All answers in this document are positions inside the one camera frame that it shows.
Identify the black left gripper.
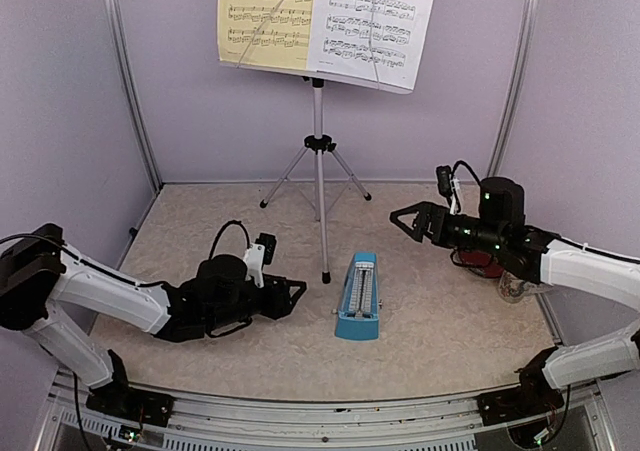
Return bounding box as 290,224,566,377
207,273,307,331

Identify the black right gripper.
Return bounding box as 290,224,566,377
390,201,506,256

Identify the blue and white box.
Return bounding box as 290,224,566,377
335,252,380,341

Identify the white perforated music stand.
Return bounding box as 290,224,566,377
220,61,408,284

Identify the white sheet music page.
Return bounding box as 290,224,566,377
307,0,434,93

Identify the yellow sheet music page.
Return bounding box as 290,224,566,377
217,0,313,72

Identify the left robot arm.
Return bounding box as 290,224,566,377
1,223,307,425

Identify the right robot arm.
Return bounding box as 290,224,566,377
390,177,639,415

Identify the red floral saucer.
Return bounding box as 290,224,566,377
454,251,504,279

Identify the white patterned mug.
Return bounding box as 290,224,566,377
497,271,536,304

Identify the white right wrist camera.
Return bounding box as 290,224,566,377
436,165,461,214

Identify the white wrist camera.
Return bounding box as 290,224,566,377
243,233,277,288
436,165,461,214

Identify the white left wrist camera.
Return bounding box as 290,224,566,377
243,233,277,288

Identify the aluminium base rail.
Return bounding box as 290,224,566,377
27,368,622,450

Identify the right aluminium frame post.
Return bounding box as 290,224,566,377
487,0,540,176

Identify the aluminium frame post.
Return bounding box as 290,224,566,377
104,0,163,196
487,0,540,176

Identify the left aluminium frame post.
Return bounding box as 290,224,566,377
104,0,163,196

